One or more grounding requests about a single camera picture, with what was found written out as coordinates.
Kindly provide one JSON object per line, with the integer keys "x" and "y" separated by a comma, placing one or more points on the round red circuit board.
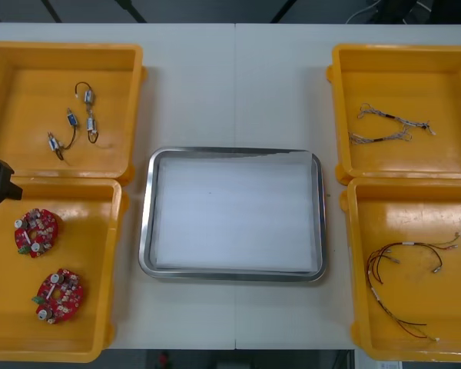
{"x": 42, "y": 227}
{"x": 65, "y": 298}

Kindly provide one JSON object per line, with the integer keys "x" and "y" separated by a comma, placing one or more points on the yellow-orange plastic bin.
{"x": 84, "y": 230}
{"x": 418, "y": 215}
{"x": 27, "y": 161}
{"x": 403, "y": 77}

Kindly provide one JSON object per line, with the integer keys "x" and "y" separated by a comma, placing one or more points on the small metal solenoid white label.
{"x": 88, "y": 96}
{"x": 91, "y": 124}

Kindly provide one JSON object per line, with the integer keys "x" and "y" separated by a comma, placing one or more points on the steel tray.
{"x": 145, "y": 238}

